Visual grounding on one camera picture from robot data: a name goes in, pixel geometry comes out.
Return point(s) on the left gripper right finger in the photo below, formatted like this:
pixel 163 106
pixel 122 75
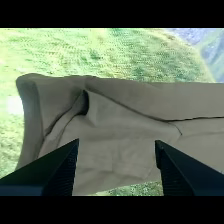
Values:
pixel 186 176

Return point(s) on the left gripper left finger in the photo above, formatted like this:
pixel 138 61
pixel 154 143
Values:
pixel 50 173

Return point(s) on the beige garment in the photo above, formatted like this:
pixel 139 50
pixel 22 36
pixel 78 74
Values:
pixel 126 133

